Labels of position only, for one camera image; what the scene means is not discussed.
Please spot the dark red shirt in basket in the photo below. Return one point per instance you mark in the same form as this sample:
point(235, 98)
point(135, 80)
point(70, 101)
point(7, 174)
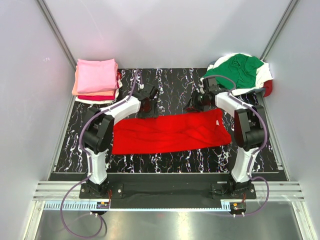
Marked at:
point(268, 88)

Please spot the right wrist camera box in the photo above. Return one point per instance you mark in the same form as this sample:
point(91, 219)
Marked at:
point(210, 85)

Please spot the folded peach shirt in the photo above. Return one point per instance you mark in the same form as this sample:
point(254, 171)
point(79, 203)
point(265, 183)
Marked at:
point(92, 92)

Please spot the folded white shirt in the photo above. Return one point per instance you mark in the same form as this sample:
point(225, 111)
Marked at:
point(98, 103)

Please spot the folded light pink shirt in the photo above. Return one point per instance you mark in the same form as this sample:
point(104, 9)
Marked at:
point(97, 76)

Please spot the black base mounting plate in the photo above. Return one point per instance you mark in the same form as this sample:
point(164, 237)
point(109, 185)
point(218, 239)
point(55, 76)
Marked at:
point(213, 185)

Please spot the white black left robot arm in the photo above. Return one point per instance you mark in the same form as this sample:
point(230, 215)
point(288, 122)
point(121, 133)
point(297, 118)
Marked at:
point(98, 132)

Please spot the white t shirt in basket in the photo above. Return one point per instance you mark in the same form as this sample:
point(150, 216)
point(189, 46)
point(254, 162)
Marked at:
point(263, 73)

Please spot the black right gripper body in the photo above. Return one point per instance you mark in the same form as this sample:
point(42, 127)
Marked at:
point(199, 100)

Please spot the aluminium frame rail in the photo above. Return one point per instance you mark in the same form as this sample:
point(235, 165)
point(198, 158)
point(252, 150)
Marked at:
point(66, 194)

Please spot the green t shirt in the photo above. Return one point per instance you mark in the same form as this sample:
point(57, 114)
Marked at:
point(240, 68)

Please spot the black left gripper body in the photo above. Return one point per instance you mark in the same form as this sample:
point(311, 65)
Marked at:
point(151, 111)

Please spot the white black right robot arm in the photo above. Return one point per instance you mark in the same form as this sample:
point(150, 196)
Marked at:
point(250, 134)

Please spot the black marbled table mat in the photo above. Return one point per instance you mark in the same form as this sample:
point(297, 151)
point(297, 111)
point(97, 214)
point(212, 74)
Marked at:
point(175, 86)

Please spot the folded magenta shirt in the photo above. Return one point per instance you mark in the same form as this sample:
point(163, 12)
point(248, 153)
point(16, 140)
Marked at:
point(99, 98)

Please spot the red t shirt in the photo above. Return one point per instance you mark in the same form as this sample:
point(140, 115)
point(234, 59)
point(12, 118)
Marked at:
point(170, 133)

